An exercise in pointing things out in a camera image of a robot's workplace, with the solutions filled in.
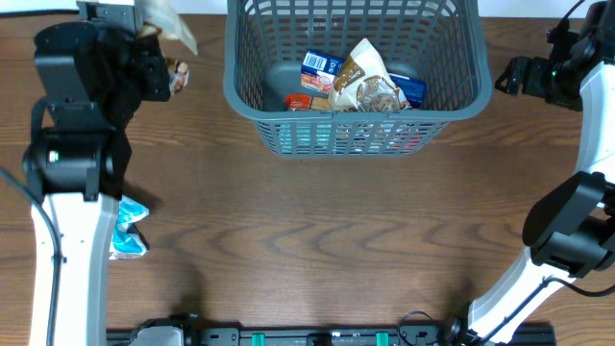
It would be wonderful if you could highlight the cream snack bag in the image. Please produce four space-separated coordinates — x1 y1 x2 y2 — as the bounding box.
135 0 198 95

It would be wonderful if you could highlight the orange spaghetti packet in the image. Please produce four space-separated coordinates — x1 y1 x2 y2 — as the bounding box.
284 93 332 111

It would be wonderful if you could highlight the cookie snack bag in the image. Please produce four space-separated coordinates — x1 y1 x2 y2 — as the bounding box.
329 38 410 112

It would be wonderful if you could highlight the blue tissue multipack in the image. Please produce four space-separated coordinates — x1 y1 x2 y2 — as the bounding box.
301 50 427 109

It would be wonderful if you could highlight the blue plastic packet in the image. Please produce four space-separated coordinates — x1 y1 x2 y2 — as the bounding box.
110 196 149 260

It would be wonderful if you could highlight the teal plastic packet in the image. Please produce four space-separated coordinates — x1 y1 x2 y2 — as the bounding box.
275 123 335 156

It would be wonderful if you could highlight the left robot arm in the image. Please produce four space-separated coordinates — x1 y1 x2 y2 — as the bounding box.
23 1 173 345

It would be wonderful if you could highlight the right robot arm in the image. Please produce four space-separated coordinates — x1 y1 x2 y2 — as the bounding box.
443 0 614 345

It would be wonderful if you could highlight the grey plastic basket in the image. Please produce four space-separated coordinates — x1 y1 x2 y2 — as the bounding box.
223 0 493 158

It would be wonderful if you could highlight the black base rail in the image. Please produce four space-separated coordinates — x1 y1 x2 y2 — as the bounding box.
106 314 558 346

